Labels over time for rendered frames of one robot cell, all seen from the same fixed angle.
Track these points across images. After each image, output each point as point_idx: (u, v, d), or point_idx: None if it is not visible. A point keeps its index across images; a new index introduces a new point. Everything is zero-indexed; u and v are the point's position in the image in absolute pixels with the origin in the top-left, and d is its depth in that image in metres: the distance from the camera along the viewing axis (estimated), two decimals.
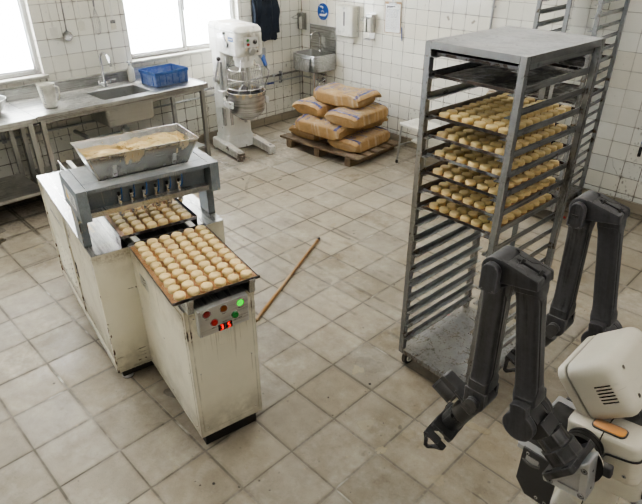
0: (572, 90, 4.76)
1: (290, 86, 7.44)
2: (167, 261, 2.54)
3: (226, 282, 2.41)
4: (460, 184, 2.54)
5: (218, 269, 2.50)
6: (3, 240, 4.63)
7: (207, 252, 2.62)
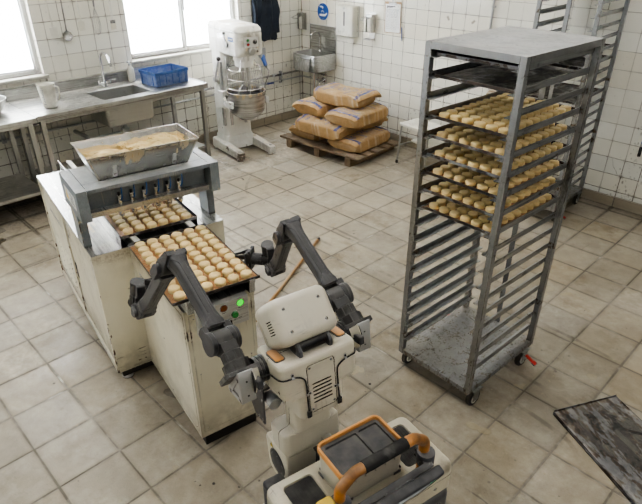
0: (572, 90, 4.76)
1: (290, 86, 7.44)
2: None
3: (226, 282, 2.41)
4: (460, 184, 2.54)
5: (218, 269, 2.50)
6: (3, 240, 4.63)
7: (207, 252, 2.62)
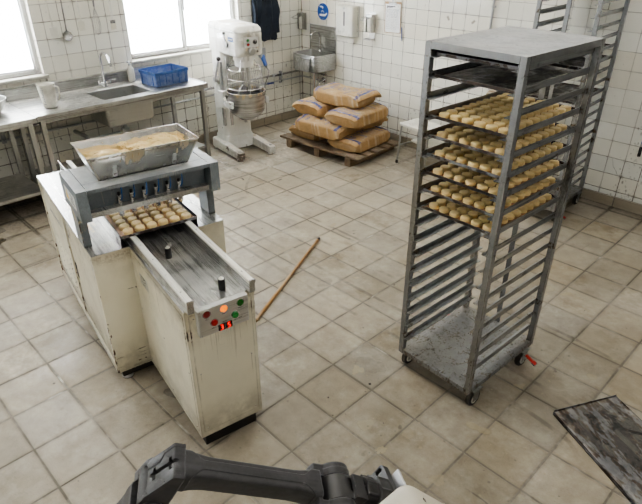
0: (572, 90, 4.76)
1: (290, 86, 7.44)
2: None
3: None
4: (460, 184, 2.54)
5: None
6: (3, 240, 4.63)
7: None
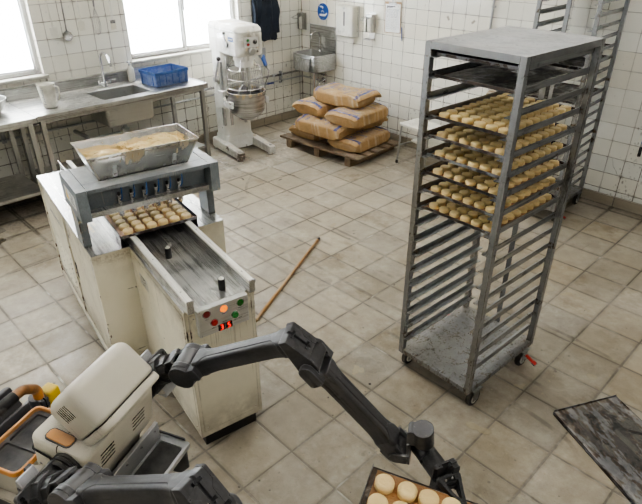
0: (572, 90, 4.76)
1: (290, 86, 7.44)
2: None
3: None
4: (460, 184, 2.54)
5: None
6: (3, 240, 4.63)
7: None
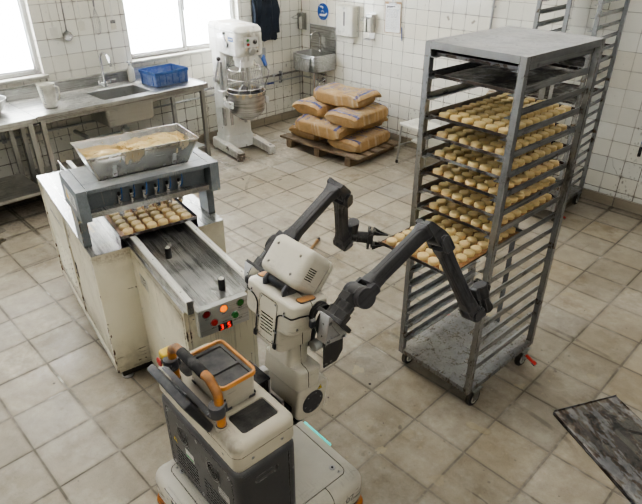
0: (572, 90, 4.76)
1: (290, 86, 7.44)
2: (437, 224, 2.75)
3: (425, 259, 2.48)
4: (460, 184, 2.54)
5: None
6: (3, 240, 4.63)
7: (467, 240, 2.62)
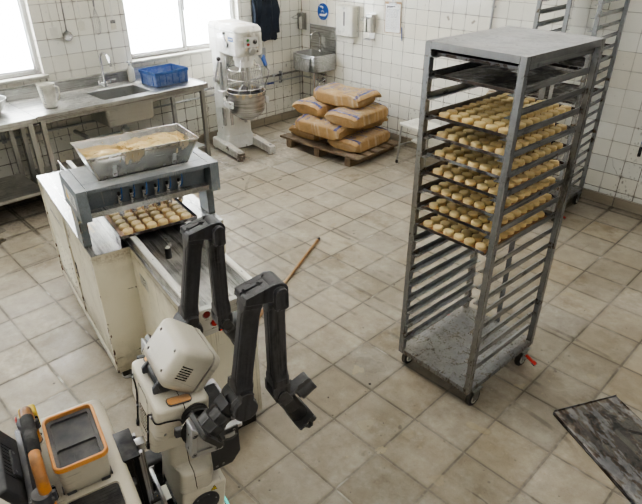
0: (572, 90, 4.76)
1: (290, 86, 7.44)
2: None
3: (461, 239, 2.64)
4: (460, 184, 2.54)
5: (478, 233, 2.70)
6: (3, 240, 4.63)
7: None
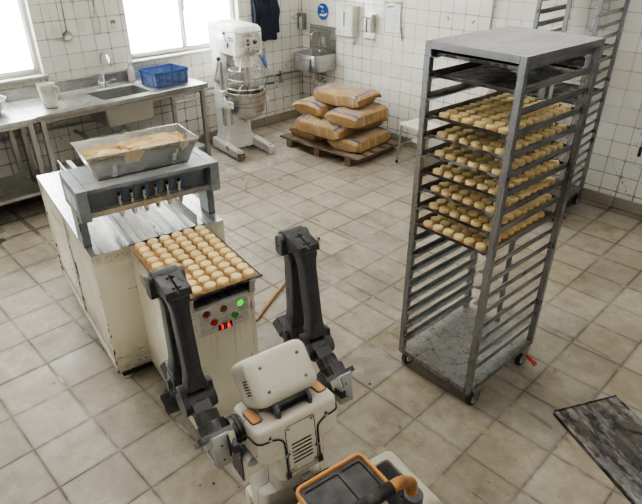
0: (572, 90, 4.76)
1: (290, 86, 7.44)
2: None
3: (461, 239, 2.64)
4: (460, 184, 2.54)
5: (478, 233, 2.70)
6: (3, 240, 4.63)
7: None
